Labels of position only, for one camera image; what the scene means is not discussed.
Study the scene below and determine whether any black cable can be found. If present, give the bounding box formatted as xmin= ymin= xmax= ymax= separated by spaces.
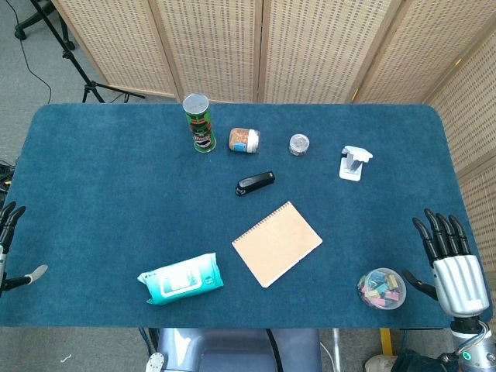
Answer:
xmin=7 ymin=0 xmax=53 ymax=105

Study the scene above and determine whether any woven folding screen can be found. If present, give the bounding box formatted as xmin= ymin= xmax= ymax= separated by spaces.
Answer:
xmin=51 ymin=0 xmax=496 ymax=280

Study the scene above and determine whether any orange spiral notebook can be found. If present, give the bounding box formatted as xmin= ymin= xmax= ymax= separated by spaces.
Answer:
xmin=231 ymin=200 xmax=324 ymax=289

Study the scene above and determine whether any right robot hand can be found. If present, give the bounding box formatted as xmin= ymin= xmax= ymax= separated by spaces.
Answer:
xmin=401 ymin=208 xmax=490 ymax=319

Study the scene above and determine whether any blue table mat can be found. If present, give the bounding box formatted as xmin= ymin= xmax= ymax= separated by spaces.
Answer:
xmin=0 ymin=102 xmax=480 ymax=330

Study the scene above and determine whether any clear tub of binder clips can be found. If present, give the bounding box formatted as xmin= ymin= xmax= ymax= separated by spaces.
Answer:
xmin=356 ymin=267 xmax=407 ymax=311

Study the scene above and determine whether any green chips can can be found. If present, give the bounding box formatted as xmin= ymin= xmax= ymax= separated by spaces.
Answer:
xmin=182 ymin=92 xmax=217 ymax=153

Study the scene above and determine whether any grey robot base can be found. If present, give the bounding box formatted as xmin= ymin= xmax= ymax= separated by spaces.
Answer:
xmin=143 ymin=327 xmax=322 ymax=372

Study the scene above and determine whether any small round glitter container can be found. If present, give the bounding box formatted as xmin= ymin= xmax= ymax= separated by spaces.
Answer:
xmin=288 ymin=133 xmax=311 ymax=157

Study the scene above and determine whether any black office chair base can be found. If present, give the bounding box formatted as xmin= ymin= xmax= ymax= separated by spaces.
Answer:
xmin=14 ymin=0 xmax=78 ymax=52

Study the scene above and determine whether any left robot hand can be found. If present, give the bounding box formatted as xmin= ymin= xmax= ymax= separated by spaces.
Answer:
xmin=0 ymin=201 xmax=49 ymax=298

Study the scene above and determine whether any black stapler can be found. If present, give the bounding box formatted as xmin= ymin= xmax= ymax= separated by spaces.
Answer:
xmin=234 ymin=170 xmax=277 ymax=198

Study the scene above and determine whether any teal wet wipes pack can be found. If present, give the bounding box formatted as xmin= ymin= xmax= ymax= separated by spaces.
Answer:
xmin=136 ymin=252 xmax=225 ymax=305

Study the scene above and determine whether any black tripod stand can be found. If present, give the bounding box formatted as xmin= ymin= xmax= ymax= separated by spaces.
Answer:
xmin=29 ymin=0 xmax=146 ymax=104

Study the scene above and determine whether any small food jar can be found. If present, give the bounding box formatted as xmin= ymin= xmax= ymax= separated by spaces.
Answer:
xmin=228 ymin=128 xmax=261 ymax=153

